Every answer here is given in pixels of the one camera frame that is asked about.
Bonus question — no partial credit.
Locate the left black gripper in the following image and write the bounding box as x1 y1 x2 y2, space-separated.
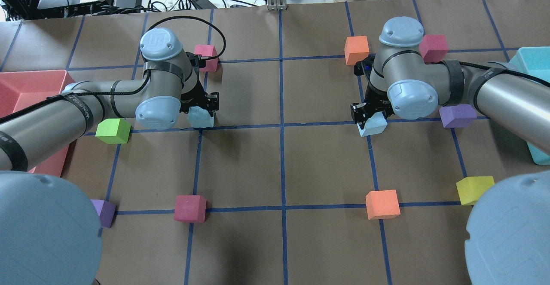
179 72 219 116

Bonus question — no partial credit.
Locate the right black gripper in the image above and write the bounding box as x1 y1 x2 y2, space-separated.
350 85 394 132

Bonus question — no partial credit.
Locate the light blue block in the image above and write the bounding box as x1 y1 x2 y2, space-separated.
187 106 215 128
357 111 388 137

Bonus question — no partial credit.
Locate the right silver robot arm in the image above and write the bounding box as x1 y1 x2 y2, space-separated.
350 16 550 285

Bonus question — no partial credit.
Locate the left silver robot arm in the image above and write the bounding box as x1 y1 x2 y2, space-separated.
1 27 219 285

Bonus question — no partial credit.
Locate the pink block left far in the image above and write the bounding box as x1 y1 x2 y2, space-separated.
194 44 219 72

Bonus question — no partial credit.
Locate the orange block far side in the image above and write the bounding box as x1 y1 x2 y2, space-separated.
344 35 370 66

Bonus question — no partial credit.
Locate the orange block near base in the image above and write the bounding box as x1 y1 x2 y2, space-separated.
365 189 401 220

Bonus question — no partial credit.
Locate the black power brick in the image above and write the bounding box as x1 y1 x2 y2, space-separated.
191 0 217 9

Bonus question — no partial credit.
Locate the pink block right far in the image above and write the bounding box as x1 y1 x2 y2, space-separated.
419 34 449 64

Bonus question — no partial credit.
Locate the green block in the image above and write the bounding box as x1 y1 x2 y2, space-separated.
95 119 132 144

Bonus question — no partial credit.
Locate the purple block right side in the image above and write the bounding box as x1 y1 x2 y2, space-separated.
439 104 477 128

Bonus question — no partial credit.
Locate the purple block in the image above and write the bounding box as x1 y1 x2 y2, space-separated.
91 199 116 228
439 104 477 128

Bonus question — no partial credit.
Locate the pink block near base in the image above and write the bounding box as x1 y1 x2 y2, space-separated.
173 195 208 224

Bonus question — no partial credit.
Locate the yellow block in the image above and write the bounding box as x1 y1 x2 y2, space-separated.
455 177 495 206

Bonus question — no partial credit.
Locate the purple block left side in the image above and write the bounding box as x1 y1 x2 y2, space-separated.
91 199 116 228

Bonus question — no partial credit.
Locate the turquoise plastic bin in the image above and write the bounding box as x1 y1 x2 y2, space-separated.
510 46 550 165

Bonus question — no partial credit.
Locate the pink plastic bin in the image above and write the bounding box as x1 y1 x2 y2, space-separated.
0 70 75 177

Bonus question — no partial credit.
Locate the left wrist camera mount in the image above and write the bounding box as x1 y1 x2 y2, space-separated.
186 52 207 76

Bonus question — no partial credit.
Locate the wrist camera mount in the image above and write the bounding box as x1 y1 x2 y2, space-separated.
186 52 207 76
353 54 376 78

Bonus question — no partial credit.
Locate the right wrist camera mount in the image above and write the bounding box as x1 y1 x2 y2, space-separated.
353 54 376 78

